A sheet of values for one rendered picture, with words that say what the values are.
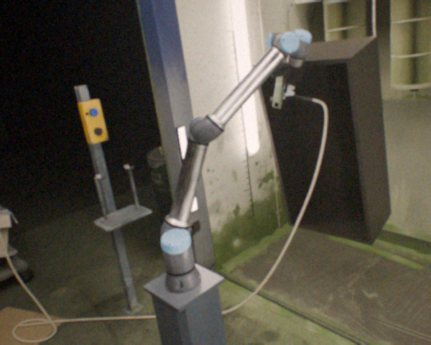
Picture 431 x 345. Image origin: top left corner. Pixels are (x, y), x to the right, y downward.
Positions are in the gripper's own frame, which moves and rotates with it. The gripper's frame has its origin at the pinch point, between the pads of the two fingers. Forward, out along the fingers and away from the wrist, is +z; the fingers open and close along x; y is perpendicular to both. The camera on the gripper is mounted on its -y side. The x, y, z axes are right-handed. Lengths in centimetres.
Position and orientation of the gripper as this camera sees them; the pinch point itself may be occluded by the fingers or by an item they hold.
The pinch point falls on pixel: (283, 95)
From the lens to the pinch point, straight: 231.2
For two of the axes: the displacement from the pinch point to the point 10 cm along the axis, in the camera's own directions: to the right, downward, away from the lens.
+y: 9.8, 1.9, -0.5
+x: 1.7, -6.8, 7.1
